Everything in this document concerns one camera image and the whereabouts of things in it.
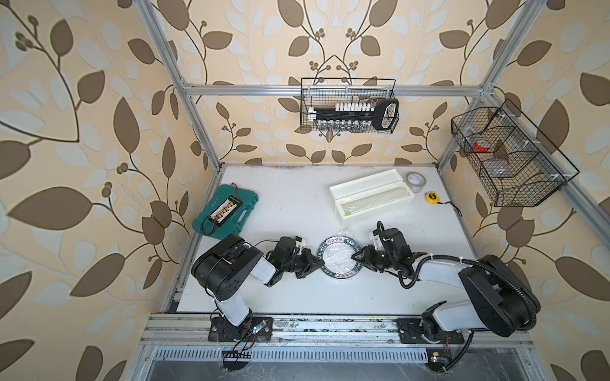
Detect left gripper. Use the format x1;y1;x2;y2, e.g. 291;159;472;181
280;249;326;279

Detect black wire basket back wall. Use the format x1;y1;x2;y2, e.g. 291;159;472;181
300;77;400;133

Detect black wire basket wall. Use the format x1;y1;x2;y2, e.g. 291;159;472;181
451;99;580;207
300;77;400;133

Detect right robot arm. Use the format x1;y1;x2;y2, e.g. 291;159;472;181
352;222;541;344

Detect clear plastic wrap sheet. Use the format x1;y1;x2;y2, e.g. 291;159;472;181
316;230;363;280

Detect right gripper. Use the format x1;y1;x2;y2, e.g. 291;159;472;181
350;244;397;272

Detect green plastic tool case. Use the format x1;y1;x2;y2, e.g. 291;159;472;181
192;184;259;240

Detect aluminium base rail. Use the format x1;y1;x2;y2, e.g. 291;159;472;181
139;313;535;348

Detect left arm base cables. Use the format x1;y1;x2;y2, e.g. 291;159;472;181
221;320;273;371

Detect green rimmed white plate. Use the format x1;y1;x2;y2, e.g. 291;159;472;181
318;234;362;279

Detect black wire basket right wall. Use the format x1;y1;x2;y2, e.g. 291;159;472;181
451;99;580;207

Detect yellow tape measure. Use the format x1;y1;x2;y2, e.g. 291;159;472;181
425;191;440;204

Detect clear tape roll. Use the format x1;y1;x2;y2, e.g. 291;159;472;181
405;171;427;194

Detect black socket set holder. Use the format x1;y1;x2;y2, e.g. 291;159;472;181
304;98;400;133

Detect red capped item in basket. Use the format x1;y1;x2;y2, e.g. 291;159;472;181
473;139;492;153

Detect black charger board with cables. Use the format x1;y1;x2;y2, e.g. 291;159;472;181
192;184;244;240

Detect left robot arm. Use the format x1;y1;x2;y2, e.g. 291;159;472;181
191;233;325;343

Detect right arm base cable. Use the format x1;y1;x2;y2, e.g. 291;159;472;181
426;330;478;375

